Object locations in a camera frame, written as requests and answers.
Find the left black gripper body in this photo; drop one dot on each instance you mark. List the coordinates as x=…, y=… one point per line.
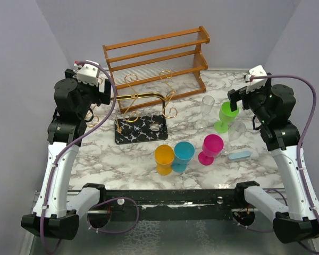
x=90, y=92

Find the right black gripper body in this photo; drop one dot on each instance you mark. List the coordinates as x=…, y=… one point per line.
x=254, y=100

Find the green plastic wine glass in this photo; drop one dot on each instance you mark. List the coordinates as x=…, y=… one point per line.
x=226, y=116

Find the clear tall wine glass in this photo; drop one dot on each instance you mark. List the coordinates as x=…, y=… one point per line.
x=205, y=108

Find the clear short wine glass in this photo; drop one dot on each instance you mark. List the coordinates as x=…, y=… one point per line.
x=236, y=130

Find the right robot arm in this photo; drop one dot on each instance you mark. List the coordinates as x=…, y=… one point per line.
x=284, y=159

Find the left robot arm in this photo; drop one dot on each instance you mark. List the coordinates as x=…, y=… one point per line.
x=61, y=170

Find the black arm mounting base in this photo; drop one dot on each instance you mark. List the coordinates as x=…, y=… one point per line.
x=164, y=205

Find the orange wooden shelf rack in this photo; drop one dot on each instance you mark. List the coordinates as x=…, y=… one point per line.
x=150, y=59

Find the pink plastic wine glass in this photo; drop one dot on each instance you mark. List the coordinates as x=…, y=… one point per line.
x=212, y=146

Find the blue plastic wine glass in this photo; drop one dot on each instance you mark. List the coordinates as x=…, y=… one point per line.
x=184, y=152

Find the yellow plastic wine glass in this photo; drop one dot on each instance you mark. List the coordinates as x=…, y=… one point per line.
x=164, y=157

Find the light blue small block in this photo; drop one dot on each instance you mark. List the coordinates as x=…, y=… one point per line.
x=235, y=156

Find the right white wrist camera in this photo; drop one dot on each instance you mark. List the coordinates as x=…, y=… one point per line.
x=251, y=80

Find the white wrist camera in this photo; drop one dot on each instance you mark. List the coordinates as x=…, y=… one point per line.
x=87, y=74
x=251, y=80

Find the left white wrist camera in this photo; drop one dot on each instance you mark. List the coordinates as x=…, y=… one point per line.
x=87, y=74

